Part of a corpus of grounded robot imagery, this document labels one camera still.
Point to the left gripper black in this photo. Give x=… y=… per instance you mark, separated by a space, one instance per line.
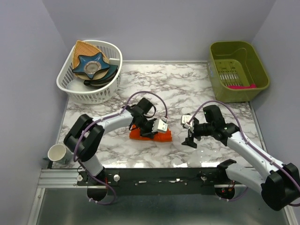
x=149 y=134

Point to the woven bamboo leaf tray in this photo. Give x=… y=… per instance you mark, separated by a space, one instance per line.
x=86 y=49

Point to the white plastic basket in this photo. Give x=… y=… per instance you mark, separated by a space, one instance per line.
x=73 y=85

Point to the blue star shaped dish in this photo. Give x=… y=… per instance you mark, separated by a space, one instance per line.
x=90 y=67

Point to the orange t shirt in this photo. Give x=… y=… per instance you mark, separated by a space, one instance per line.
x=159 y=137

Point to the dark stacked plates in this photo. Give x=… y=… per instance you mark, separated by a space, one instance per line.
x=103 y=81

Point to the green plastic bin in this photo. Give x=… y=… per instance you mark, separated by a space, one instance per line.
x=235 y=63

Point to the aluminium rail frame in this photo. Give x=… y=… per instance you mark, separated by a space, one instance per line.
x=61 y=199

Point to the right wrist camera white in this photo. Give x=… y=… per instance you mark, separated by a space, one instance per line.
x=187 y=121

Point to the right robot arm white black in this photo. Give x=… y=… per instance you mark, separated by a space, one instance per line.
x=277 y=182

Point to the white paper cup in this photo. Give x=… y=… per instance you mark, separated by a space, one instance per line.
x=60 y=154

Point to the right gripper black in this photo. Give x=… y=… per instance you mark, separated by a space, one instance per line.
x=189 y=140

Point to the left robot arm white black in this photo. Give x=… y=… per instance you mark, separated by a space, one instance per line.
x=85 y=135

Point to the pink cloth in bin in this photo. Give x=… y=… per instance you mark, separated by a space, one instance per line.
x=236 y=87

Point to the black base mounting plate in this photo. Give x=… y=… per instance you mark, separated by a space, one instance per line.
x=170 y=181

